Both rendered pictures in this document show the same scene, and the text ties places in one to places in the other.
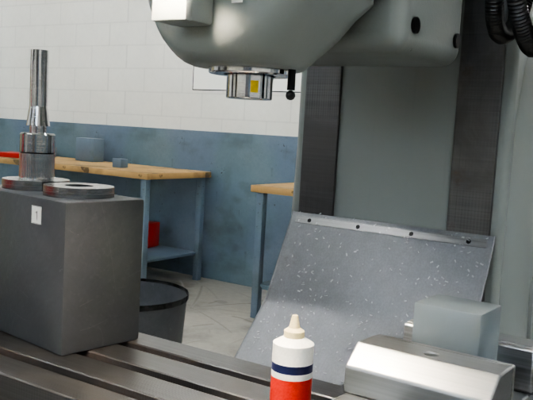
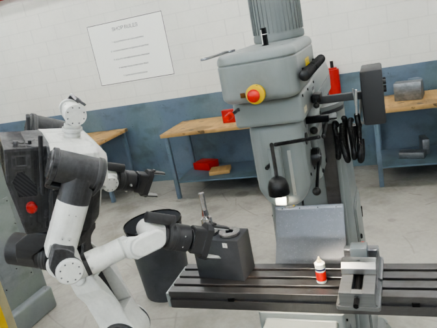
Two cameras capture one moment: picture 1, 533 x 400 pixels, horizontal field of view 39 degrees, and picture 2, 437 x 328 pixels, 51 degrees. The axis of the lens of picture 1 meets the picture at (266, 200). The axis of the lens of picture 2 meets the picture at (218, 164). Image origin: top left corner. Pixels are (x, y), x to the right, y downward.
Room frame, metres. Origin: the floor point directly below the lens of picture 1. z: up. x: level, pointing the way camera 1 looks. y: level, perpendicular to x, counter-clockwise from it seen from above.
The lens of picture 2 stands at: (-0.77, 0.58, 1.96)
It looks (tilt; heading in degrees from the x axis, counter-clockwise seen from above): 16 degrees down; 349
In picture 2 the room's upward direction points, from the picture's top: 11 degrees counter-clockwise
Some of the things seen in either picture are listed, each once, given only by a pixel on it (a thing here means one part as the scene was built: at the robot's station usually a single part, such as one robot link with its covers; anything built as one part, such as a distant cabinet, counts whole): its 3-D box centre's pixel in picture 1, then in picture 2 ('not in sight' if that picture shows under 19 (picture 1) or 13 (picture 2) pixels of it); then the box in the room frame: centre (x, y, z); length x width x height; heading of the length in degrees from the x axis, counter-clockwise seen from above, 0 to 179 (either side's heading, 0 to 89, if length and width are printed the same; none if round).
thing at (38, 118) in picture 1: (39, 91); (203, 205); (1.02, 0.32, 1.28); 0.03 x 0.03 x 0.11
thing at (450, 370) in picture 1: (427, 378); (358, 265); (0.60, -0.14, 1.05); 0.12 x 0.06 x 0.04; 55
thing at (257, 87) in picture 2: not in sight; (255, 94); (0.58, 0.15, 1.76); 0.06 x 0.02 x 0.06; 57
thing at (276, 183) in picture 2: not in sight; (278, 185); (0.61, 0.12, 1.44); 0.07 x 0.07 x 0.06
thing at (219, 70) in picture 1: (250, 71); not in sight; (0.77, 0.02, 1.31); 0.09 x 0.09 x 0.01
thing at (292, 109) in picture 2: not in sight; (277, 101); (0.81, 0.00, 1.68); 0.34 x 0.24 x 0.10; 147
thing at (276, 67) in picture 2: not in sight; (270, 68); (0.79, 0.02, 1.81); 0.47 x 0.26 x 0.16; 147
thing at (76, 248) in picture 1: (54, 255); (223, 251); (0.99, 0.28, 1.06); 0.22 x 0.12 x 0.20; 49
